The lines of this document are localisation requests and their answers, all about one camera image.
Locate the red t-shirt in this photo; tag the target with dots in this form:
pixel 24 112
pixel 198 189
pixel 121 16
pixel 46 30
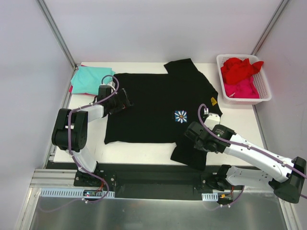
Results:
pixel 235 70

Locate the aluminium frame post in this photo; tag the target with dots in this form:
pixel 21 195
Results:
pixel 56 32
pixel 282 6

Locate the folded teal t-shirt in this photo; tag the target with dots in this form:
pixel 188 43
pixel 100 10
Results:
pixel 102 75

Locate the magenta t-shirt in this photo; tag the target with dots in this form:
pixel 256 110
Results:
pixel 244 89

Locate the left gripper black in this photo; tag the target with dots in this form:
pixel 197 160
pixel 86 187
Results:
pixel 123 101

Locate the folded pink t-shirt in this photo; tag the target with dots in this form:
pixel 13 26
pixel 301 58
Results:
pixel 84 81

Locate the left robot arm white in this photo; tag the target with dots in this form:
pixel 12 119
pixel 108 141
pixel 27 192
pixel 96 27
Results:
pixel 71 126

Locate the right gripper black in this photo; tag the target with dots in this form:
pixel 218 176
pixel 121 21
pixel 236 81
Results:
pixel 190 132

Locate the right aluminium frame post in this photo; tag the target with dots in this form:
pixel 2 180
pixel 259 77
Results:
pixel 282 6

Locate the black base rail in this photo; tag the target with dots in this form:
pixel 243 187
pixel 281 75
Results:
pixel 168 182

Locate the left aluminium frame post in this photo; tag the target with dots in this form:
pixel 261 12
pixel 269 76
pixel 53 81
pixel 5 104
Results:
pixel 56 32

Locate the white plastic basket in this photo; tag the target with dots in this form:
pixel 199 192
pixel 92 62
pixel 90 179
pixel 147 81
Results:
pixel 260 80

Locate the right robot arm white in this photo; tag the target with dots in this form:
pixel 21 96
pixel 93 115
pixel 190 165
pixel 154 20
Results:
pixel 283 175

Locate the black t-shirt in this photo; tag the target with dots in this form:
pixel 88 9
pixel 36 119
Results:
pixel 164 105

